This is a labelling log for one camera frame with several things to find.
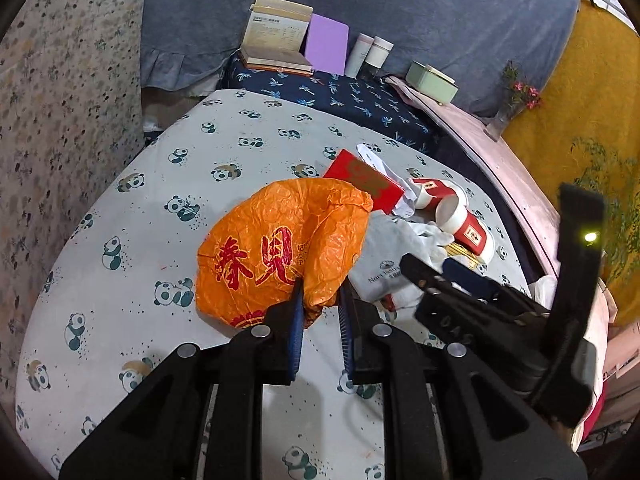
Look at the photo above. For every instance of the beige upright booklet box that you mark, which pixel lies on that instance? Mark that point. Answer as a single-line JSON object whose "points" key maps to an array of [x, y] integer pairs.
{"points": [[275, 27]]}

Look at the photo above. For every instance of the navy palm print cloth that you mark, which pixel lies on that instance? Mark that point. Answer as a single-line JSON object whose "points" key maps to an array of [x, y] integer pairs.
{"points": [[350, 97]]}

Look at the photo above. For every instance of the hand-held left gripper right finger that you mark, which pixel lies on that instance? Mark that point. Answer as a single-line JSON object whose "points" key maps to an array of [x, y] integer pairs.
{"points": [[345, 332]]}

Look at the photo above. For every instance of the purple notebook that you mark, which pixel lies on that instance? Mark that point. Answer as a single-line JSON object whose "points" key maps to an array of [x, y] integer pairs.
{"points": [[326, 45]]}

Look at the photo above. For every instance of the gold striped packet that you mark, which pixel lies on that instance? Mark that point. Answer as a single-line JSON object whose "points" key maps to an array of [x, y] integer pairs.
{"points": [[465, 252]]}

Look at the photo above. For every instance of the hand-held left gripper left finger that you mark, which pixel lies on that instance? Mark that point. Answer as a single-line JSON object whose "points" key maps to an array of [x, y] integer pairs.
{"points": [[297, 322]]}

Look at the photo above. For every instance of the red cardboard box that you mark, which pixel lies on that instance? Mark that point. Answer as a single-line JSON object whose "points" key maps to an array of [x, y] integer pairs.
{"points": [[365, 180]]}

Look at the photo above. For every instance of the red and white paper cup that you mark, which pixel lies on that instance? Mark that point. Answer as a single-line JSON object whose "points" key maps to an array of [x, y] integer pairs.
{"points": [[467, 227], [435, 191]]}

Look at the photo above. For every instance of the white printed plastic bag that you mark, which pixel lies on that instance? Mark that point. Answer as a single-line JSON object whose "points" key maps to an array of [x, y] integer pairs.
{"points": [[390, 255]]}

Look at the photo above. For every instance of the floral speckled cloth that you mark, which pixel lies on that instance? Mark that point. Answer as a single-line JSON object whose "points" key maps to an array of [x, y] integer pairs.
{"points": [[65, 135]]}

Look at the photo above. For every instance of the glass vase with pink flowers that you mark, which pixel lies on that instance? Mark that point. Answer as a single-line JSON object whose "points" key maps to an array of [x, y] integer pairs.
{"points": [[520, 91]]}

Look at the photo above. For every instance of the white and pink tube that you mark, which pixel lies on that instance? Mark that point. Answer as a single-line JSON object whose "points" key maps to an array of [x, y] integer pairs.
{"points": [[356, 55]]}

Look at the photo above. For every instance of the green potted plant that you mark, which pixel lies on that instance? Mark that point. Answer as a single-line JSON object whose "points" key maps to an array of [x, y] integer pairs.
{"points": [[615, 195]]}

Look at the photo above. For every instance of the blue grey blanket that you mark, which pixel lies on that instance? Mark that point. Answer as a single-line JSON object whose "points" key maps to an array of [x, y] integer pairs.
{"points": [[400, 0]]}

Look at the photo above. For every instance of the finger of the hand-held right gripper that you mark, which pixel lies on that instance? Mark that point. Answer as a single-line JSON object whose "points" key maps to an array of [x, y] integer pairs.
{"points": [[450, 320], [472, 280]]}

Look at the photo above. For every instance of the white paper receipt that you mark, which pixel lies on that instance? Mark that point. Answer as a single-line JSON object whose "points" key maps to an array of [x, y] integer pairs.
{"points": [[375, 156]]}

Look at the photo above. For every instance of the brown book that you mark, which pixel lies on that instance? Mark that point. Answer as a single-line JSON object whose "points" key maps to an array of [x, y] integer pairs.
{"points": [[275, 59]]}

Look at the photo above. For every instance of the pale green box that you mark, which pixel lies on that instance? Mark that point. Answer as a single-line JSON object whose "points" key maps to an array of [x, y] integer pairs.
{"points": [[430, 85]]}

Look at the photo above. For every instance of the yellow cloth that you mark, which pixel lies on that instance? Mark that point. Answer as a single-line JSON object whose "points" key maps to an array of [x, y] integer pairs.
{"points": [[590, 90]]}

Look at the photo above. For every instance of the white capped dark bottle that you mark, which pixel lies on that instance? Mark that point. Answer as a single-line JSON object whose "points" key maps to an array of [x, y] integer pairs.
{"points": [[377, 57]]}

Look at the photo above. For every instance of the orange plastic bag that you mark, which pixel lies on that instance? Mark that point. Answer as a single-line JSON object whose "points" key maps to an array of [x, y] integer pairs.
{"points": [[280, 240]]}

